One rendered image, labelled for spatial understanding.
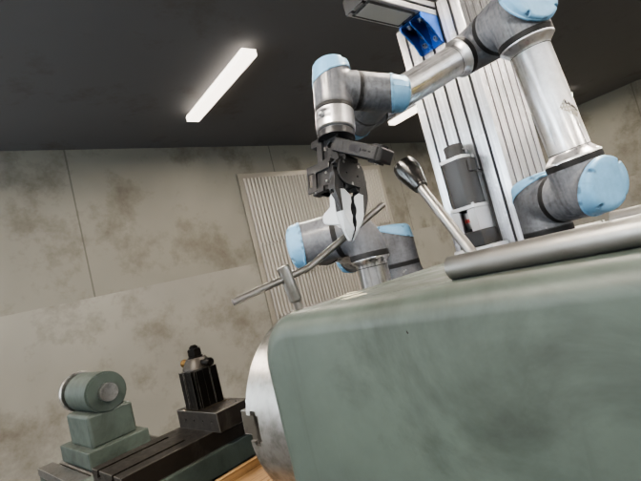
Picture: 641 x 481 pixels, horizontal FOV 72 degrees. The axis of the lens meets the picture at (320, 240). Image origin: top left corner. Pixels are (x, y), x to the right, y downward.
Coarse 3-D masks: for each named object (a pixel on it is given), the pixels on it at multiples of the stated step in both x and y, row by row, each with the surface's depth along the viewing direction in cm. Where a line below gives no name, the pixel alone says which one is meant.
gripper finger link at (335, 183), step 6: (330, 174) 77; (336, 174) 76; (330, 180) 76; (336, 180) 76; (330, 186) 76; (336, 186) 76; (342, 186) 77; (330, 192) 76; (336, 192) 75; (336, 198) 76; (336, 204) 76; (336, 210) 76
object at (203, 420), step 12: (180, 408) 123; (204, 408) 116; (216, 408) 113; (228, 408) 111; (240, 408) 114; (180, 420) 121; (192, 420) 117; (204, 420) 113; (216, 420) 109; (228, 420) 110; (240, 420) 113
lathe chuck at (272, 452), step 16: (256, 352) 71; (256, 368) 69; (256, 384) 67; (272, 384) 65; (256, 400) 66; (272, 400) 64; (272, 416) 63; (272, 432) 63; (256, 448) 67; (272, 448) 64; (272, 464) 65; (288, 464) 62; (288, 480) 65
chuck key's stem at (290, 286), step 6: (288, 264) 74; (282, 270) 73; (288, 270) 73; (282, 276) 73; (288, 276) 73; (288, 282) 73; (294, 282) 73; (288, 288) 73; (294, 288) 73; (288, 294) 73; (294, 294) 73; (294, 300) 73; (300, 306) 74
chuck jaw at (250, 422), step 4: (244, 408) 72; (244, 412) 71; (244, 416) 71; (248, 416) 70; (252, 416) 67; (256, 416) 67; (244, 420) 71; (248, 420) 70; (252, 420) 67; (256, 420) 67; (244, 424) 71; (248, 424) 70; (252, 424) 67; (256, 424) 67; (244, 428) 71; (248, 428) 71; (252, 428) 68; (256, 428) 67; (248, 432) 71; (252, 432) 68; (256, 432) 67; (256, 436) 67; (260, 436) 66; (260, 440) 66
